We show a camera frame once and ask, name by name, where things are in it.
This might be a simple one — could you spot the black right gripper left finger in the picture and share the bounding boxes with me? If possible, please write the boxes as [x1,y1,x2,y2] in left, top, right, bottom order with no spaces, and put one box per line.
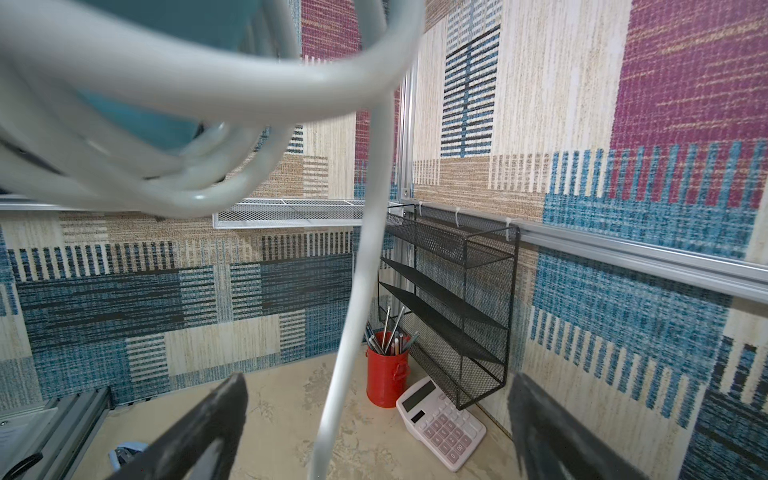
[111,373,248,479]

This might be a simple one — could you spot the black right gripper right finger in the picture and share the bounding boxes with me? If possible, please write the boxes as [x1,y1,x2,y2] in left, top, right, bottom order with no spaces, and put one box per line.
[508,373,646,479]

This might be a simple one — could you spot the white cord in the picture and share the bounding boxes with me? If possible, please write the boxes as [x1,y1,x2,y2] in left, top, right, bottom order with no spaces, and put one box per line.
[0,0,427,480]

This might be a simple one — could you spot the teal power strip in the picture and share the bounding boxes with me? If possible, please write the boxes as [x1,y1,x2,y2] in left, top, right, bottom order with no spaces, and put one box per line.
[57,1,279,153]

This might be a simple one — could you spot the blue stapler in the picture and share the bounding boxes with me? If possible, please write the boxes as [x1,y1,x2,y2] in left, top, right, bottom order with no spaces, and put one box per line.
[108,441,148,472]

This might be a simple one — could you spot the pink white calculator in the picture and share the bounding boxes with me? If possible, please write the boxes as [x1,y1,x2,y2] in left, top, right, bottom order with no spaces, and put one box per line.
[396,377,487,472]

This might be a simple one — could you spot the red metal pencil cup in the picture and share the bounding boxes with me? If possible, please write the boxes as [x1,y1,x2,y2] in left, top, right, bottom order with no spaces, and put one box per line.
[366,347,410,409]

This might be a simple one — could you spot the pencils in red cup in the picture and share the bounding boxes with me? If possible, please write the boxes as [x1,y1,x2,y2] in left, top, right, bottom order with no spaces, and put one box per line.
[364,307,420,356]

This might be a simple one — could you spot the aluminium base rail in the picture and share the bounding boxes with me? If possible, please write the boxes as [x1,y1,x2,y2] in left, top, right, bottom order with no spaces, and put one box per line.
[1,387,114,479]

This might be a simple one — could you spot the black wire mesh shelf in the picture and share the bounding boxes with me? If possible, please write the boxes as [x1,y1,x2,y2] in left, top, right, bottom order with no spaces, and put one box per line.
[377,204,520,409]

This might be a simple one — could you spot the white wire mesh basket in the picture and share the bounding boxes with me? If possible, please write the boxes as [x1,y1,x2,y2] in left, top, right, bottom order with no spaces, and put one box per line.
[212,198,365,230]

